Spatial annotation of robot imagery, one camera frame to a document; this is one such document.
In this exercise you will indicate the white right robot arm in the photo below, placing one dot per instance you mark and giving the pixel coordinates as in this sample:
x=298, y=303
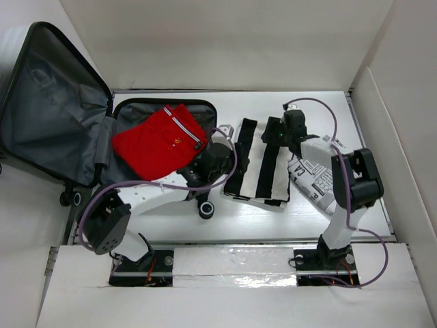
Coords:
x=357, y=184

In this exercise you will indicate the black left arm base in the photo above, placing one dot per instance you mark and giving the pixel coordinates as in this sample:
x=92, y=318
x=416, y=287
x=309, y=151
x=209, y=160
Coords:
x=154, y=269

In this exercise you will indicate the newspaper print cloth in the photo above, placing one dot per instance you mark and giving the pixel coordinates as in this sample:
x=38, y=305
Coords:
x=312, y=172

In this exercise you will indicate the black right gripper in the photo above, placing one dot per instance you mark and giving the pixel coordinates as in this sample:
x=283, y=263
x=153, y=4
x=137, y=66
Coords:
x=274, y=124

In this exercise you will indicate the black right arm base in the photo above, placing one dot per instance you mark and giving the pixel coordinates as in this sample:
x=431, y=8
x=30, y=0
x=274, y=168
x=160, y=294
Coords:
x=313, y=268

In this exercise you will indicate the red shorts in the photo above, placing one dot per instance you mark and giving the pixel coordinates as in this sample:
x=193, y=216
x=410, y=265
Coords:
x=166, y=142

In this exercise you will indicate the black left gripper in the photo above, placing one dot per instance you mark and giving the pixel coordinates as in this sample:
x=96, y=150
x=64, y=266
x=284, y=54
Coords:
x=242, y=160

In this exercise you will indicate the black white striped towel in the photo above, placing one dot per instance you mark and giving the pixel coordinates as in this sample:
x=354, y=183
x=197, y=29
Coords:
x=267, y=179

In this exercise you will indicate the open black suitcase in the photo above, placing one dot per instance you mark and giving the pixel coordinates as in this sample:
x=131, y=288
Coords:
x=58, y=115

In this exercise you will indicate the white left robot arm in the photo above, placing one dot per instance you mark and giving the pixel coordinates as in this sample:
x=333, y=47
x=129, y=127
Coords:
x=107, y=225

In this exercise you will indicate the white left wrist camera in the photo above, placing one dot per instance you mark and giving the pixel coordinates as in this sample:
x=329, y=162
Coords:
x=226, y=131

